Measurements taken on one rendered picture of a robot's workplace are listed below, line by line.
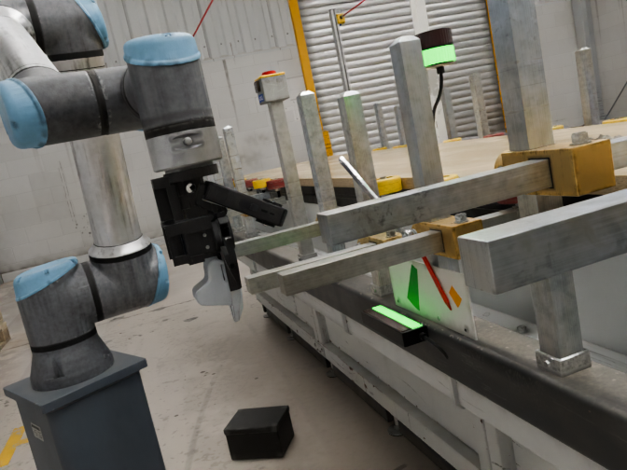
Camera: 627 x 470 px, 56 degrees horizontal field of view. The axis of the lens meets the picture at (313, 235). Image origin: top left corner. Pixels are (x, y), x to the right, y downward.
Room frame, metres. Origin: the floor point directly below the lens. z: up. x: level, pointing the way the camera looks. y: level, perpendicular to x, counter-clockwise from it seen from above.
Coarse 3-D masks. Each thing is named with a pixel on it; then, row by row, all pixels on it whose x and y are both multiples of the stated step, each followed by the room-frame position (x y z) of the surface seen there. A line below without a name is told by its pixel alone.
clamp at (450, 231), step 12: (420, 228) 0.91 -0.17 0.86; (432, 228) 0.88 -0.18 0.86; (444, 228) 0.84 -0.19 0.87; (456, 228) 0.82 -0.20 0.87; (468, 228) 0.83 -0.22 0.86; (480, 228) 0.83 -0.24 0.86; (444, 240) 0.85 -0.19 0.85; (456, 240) 0.82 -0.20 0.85; (444, 252) 0.85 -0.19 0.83; (456, 252) 0.82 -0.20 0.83
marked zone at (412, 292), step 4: (412, 268) 0.96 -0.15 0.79; (412, 272) 0.97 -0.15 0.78; (416, 272) 0.95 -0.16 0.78; (412, 276) 0.97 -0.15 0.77; (416, 276) 0.95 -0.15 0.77; (412, 280) 0.97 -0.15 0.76; (416, 280) 0.96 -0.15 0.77; (412, 284) 0.97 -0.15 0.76; (416, 284) 0.96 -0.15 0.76; (412, 288) 0.98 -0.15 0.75; (416, 288) 0.96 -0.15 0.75; (408, 292) 1.00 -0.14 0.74; (412, 292) 0.98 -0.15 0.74; (416, 292) 0.96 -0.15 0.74; (408, 296) 1.00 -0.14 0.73; (412, 296) 0.98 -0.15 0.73; (416, 296) 0.97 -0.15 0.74; (412, 300) 0.98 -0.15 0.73; (416, 300) 0.97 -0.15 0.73; (412, 304) 0.99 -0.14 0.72; (416, 304) 0.97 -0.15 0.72; (416, 308) 0.98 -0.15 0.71
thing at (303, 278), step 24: (480, 216) 0.90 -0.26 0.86; (504, 216) 0.89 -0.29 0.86; (408, 240) 0.84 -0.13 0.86; (432, 240) 0.85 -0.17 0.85; (312, 264) 0.81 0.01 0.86; (336, 264) 0.80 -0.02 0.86; (360, 264) 0.81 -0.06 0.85; (384, 264) 0.82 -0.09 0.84; (288, 288) 0.78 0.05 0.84; (312, 288) 0.79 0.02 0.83
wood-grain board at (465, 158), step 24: (456, 144) 2.27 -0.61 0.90; (480, 144) 1.99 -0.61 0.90; (504, 144) 1.76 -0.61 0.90; (336, 168) 2.34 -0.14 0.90; (384, 168) 1.80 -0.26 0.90; (408, 168) 1.61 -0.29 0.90; (456, 168) 1.33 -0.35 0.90; (480, 168) 1.23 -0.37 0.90; (624, 168) 0.83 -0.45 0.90; (600, 192) 0.81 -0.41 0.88
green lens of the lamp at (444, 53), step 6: (432, 48) 0.90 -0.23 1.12; (438, 48) 0.90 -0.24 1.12; (444, 48) 0.90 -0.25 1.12; (450, 48) 0.90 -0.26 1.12; (426, 54) 0.90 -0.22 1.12; (432, 54) 0.90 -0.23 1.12; (438, 54) 0.90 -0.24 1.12; (444, 54) 0.90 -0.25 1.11; (450, 54) 0.90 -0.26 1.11; (426, 60) 0.90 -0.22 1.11; (432, 60) 0.90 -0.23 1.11; (438, 60) 0.90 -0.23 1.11; (444, 60) 0.90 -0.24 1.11; (450, 60) 0.90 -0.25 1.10
